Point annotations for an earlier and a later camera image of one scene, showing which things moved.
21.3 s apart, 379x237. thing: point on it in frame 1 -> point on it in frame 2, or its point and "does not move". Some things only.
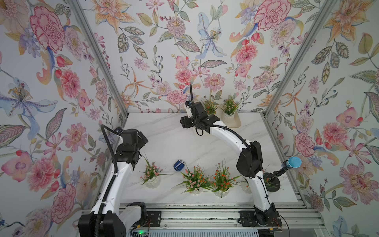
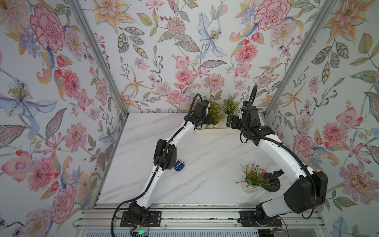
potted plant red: [222, 181] -> [214, 110]
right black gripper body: [191, 122] -> [238, 124]
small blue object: [178, 165] does not move
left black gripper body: [140, 141] -> [204, 119]
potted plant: [228, 108] does not move
